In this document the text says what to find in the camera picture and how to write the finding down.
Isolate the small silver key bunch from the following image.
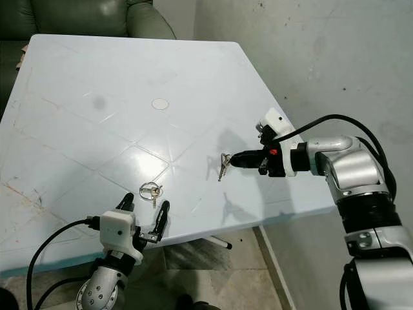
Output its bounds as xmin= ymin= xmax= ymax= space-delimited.
xmin=219 ymin=153 xmax=233 ymax=183

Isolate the pale blue plastic table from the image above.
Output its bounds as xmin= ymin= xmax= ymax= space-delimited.
xmin=0 ymin=34 xmax=339 ymax=278

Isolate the white table leg black tip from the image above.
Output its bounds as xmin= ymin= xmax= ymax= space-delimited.
xmin=203 ymin=236 xmax=233 ymax=250

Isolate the black robot left foot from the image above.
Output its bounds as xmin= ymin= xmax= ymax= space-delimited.
xmin=177 ymin=294 xmax=223 ymax=310

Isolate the black round object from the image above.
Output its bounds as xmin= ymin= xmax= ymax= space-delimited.
xmin=0 ymin=287 xmax=19 ymax=310

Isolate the brown cardboard piece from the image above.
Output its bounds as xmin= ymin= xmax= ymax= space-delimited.
xmin=16 ymin=44 xmax=30 ymax=70

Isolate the silver key ring with key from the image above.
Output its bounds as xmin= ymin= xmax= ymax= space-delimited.
xmin=139 ymin=183 xmax=164 ymax=209

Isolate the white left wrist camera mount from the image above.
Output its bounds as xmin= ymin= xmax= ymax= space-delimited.
xmin=100 ymin=208 xmax=144 ymax=264

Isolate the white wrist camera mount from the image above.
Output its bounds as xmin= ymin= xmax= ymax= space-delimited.
xmin=255 ymin=108 xmax=297 ymax=178
xmin=100 ymin=208 xmax=144 ymax=264

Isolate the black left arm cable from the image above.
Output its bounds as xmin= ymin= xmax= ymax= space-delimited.
xmin=27 ymin=218 xmax=103 ymax=310
xmin=35 ymin=278 xmax=88 ymax=310

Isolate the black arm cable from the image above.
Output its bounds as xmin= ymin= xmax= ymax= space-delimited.
xmin=339 ymin=258 xmax=359 ymax=310
xmin=274 ymin=114 xmax=398 ymax=194
xmin=27 ymin=218 xmax=103 ymax=310
xmin=35 ymin=278 xmax=88 ymax=310

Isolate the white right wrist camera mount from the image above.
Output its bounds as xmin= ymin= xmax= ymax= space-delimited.
xmin=255 ymin=108 xmax=297 ymax=178

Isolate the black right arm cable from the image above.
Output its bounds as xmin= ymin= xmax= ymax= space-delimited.
xmin=274 ymin=114 xmax=398 ymax=194
xmin=339 ymin=258 xmax=359 ymax=310

